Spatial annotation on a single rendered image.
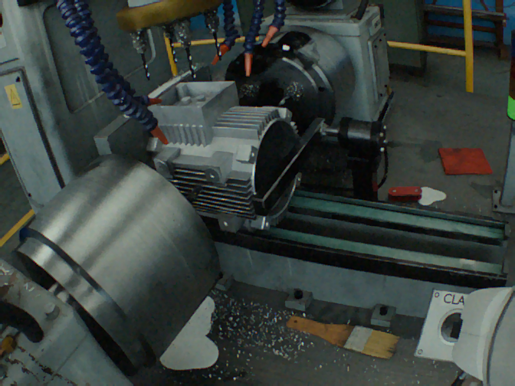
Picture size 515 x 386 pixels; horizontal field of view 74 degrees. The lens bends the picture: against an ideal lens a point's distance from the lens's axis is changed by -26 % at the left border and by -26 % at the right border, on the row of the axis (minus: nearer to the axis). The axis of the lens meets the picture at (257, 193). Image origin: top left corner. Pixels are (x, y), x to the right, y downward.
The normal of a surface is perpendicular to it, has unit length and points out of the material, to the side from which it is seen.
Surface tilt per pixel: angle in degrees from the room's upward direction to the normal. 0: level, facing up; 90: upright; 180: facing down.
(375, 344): 1
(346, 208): 0
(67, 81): 90
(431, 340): 37
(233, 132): 88
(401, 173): 0
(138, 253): 54
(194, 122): 90
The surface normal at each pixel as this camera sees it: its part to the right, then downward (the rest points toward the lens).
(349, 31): -0.46, 0.58
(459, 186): -0.17, -0.80
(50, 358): 0.87, 0.14
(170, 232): 0.65, -0.30
